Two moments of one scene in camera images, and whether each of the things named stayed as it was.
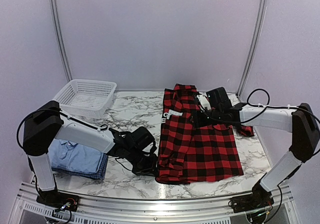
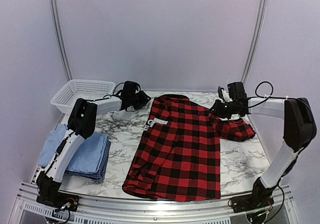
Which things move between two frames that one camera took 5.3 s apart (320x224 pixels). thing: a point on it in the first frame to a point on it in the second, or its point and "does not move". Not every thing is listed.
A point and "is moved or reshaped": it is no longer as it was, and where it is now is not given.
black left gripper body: x=141 y=165 to x=137 y=102
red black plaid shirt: x=188 y=154 is moved or reshaped
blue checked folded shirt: x=100 y=173 does not move
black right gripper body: x=215 y=118 to x=225 y=111
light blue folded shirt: x=65 y=155 does not move
